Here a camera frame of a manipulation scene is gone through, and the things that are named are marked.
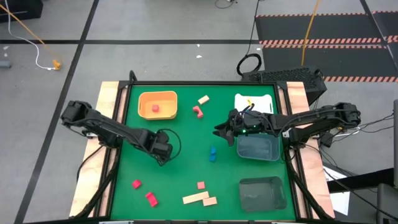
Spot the white floor cable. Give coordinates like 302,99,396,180
4,0,54,71

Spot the orange plastic bin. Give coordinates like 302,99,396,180
137,90,178,121

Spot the black hanging cable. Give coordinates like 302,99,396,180
236,0,263,77

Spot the red rectangular block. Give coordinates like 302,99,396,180
145,191,159,208

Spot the black looped cable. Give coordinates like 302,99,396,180
157,128,183,163

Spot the red arch block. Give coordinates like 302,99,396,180
192,105,205,119

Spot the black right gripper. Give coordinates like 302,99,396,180
213,108,253,147

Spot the translucent blue-grey bin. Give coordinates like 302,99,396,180
236,133,282,162

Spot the dark green translucent bin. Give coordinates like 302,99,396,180
238,175,288,213

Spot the dark furniture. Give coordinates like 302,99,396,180
326,167,398,224

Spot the long natural wood block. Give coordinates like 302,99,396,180
182,190,210,205

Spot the orange floor cable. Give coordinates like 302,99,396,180
0,3,62,71

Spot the black striped floor mat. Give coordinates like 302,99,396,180
254,10,398,83

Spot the white paper sheet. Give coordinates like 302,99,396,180
323,166,351,216

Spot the light wooden side board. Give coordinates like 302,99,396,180
68,81,129,218
285,81,336,219

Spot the black cable bundle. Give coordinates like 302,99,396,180
323,111,396,139

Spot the dark cabinet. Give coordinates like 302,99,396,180
0,0,44,24

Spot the yellow hanging cable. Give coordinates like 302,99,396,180
300,0,322,67

